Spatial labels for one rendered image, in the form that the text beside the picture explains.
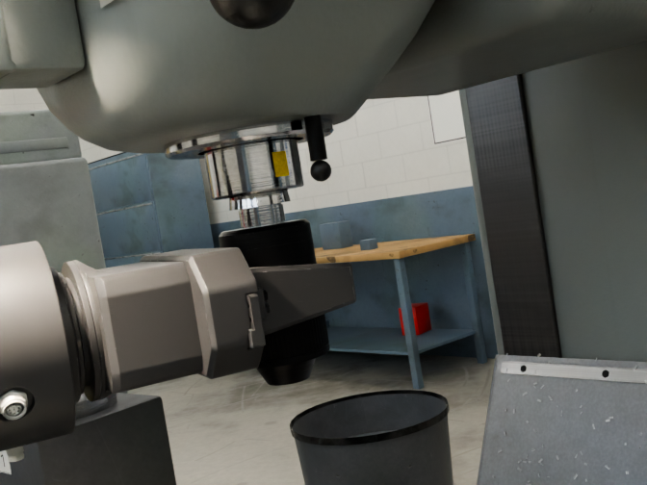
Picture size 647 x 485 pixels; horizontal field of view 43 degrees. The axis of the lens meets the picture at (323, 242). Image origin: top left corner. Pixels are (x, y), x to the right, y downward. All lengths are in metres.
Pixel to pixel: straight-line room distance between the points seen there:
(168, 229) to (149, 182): 0.46
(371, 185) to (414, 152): 0.52
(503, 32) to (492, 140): 0.33
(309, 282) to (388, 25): 0.12
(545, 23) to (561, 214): 0.33
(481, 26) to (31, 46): 0.22
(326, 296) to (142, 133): 0.12
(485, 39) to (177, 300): 0.21
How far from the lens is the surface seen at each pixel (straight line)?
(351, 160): 6.47
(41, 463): 0.68
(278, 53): 0.35
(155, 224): 7.67
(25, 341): 0.35
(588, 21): 0.47
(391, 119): 6.15
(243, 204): 0.41
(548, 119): 0.74
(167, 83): 0.34
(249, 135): 0.38
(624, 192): 0.71
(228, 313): 0.35
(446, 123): 5.80
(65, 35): 0.36
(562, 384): 0.76
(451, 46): 0.47
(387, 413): 2.71
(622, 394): 0.73
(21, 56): 0.35
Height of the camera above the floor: 1.27
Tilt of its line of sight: 3 degrees down
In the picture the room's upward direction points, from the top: 9 degrees counter-clockwise
